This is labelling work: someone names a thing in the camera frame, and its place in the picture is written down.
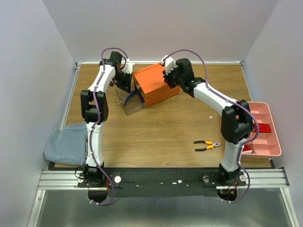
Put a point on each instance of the blue cloth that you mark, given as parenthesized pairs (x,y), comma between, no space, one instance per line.
(68,146)

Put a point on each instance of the blue handled cutting pliers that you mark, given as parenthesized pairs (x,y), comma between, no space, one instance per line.
(132,94)

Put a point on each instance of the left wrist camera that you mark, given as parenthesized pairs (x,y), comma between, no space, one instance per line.
(129,66)

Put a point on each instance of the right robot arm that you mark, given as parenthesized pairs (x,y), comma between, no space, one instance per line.
(236,118)

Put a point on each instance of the red white item in tray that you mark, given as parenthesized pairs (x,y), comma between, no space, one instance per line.
(247,149)

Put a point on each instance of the pink compartment tray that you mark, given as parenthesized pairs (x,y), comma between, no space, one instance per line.
(266,145)

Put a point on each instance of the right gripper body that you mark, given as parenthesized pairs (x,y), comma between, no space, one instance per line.
(170,79)

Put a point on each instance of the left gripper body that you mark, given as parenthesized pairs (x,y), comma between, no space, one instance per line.
(122,79)

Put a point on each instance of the aluminium rail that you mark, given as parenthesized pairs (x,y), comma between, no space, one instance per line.
(67,180)

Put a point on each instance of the clear bottom drawer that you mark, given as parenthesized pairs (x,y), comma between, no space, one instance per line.
(133,105)

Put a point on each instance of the orange handled pliers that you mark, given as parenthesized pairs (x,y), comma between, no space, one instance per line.
(209,145)

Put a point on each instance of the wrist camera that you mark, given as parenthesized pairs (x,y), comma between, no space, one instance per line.
(129,66)
(168,63)

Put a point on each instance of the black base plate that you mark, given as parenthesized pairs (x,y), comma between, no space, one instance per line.
(160,182)

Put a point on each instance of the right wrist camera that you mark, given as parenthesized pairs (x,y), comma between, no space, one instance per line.
(168,63)

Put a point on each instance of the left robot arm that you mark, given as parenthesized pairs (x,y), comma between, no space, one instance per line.
(117,70)

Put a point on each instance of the orange drawer cabinet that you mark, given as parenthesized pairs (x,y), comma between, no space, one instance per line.
(150,83)

